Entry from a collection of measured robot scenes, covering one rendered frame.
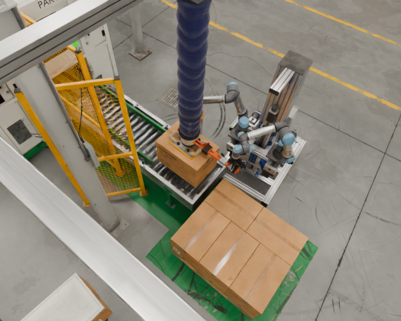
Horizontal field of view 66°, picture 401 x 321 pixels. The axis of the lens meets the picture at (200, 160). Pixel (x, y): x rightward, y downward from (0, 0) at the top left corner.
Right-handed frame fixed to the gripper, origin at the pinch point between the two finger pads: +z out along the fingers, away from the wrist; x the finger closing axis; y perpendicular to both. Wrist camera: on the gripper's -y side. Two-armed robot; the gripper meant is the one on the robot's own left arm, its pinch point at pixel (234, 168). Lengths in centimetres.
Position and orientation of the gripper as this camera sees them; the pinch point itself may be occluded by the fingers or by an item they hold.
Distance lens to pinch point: 314.7
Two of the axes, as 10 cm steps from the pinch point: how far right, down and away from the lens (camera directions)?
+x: -6.4, 6.4, -4.3
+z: -0.5, 5.3, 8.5
